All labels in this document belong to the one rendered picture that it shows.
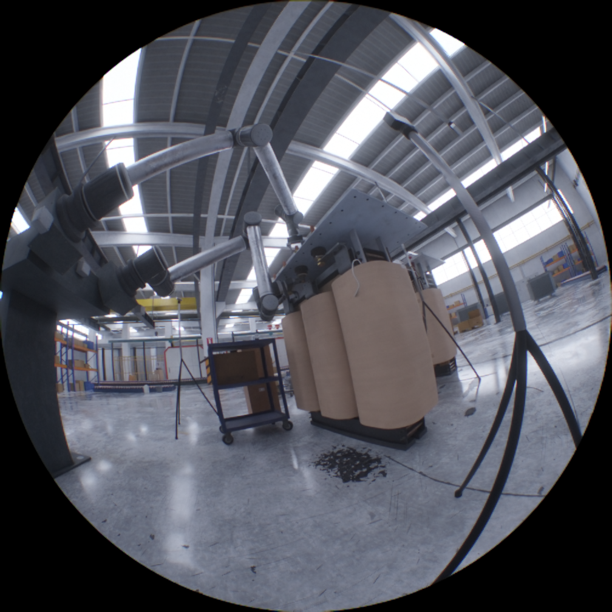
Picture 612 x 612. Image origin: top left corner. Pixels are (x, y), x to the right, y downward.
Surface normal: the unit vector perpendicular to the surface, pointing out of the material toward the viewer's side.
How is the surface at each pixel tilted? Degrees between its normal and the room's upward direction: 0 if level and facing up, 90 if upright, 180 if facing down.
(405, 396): 90
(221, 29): 174
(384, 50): 174
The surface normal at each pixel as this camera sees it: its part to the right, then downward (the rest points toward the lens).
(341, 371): -0.24, -0.21
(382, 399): -0.79, -0.01
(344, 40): 0.19, 0.95
